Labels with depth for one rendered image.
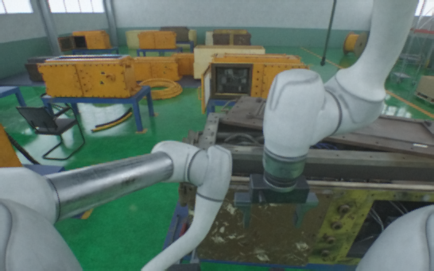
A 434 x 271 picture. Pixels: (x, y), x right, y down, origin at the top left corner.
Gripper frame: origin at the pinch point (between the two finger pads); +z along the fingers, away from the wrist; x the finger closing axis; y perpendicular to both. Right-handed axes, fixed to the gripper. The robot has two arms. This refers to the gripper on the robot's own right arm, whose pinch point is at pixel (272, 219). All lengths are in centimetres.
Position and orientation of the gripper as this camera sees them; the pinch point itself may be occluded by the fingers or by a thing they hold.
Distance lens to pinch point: 62.6
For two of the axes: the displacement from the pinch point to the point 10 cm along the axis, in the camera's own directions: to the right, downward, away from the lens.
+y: -0.2, 4.9, -8.7
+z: 0.0, 8.7, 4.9
